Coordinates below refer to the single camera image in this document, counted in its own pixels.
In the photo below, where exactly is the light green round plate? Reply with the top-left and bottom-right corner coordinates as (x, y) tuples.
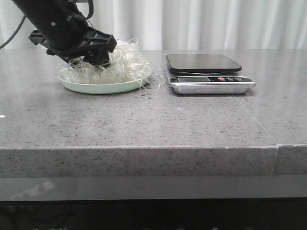
(58, 68), (150, 94)

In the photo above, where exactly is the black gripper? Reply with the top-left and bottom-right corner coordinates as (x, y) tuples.
(28, 4), (117, 67)

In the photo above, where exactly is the white vermicelli noodle bundle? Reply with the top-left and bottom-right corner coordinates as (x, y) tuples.
(66, 39), (165, 93)

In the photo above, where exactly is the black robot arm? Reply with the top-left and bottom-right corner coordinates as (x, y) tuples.
(14, 0), (117, 67)

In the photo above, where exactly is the black cable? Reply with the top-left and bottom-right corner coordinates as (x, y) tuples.
(0, 14), (27, 50)

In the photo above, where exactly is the digital kitchen scale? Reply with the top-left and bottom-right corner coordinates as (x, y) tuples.
(166, 54), (256, 95)

